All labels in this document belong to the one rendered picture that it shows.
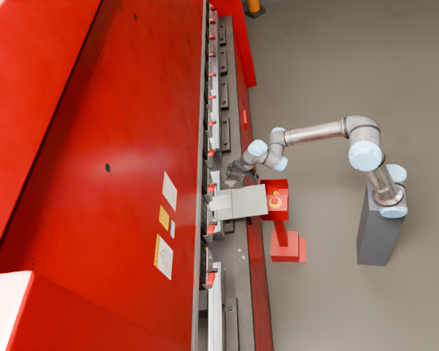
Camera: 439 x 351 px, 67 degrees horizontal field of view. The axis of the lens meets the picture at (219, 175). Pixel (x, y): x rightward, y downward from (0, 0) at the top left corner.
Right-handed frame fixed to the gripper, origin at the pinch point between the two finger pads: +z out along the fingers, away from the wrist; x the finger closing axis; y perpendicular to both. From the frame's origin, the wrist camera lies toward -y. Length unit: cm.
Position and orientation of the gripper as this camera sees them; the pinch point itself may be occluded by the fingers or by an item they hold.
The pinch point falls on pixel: (231, 185)
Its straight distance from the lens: 174.4
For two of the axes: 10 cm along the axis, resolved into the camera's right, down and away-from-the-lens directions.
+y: -9.2, -3.1, -2.5
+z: -3.9, 5.1, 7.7
